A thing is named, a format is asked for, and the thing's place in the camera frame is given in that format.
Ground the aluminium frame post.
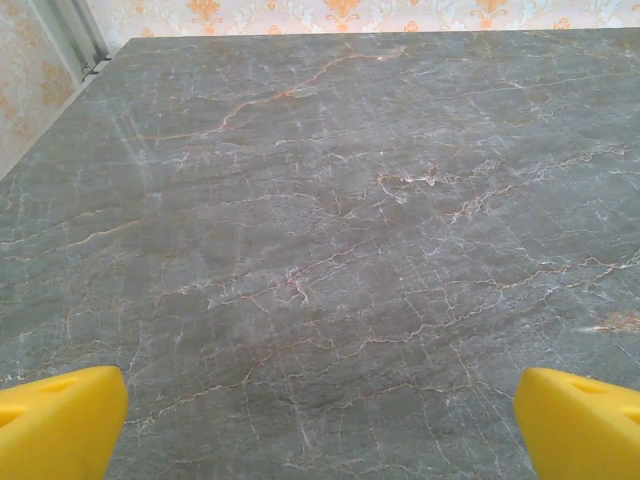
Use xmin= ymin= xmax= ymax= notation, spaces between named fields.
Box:
xmin=39 ymin=0 xmax=114 ymax=81

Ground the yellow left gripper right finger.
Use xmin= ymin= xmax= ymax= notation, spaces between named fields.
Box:
xmin=514 ymin=367 xmax=640 ymax=480

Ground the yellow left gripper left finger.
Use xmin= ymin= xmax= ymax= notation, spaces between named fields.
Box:
xmin=0 ymin=365 xmax=130 ymax=480

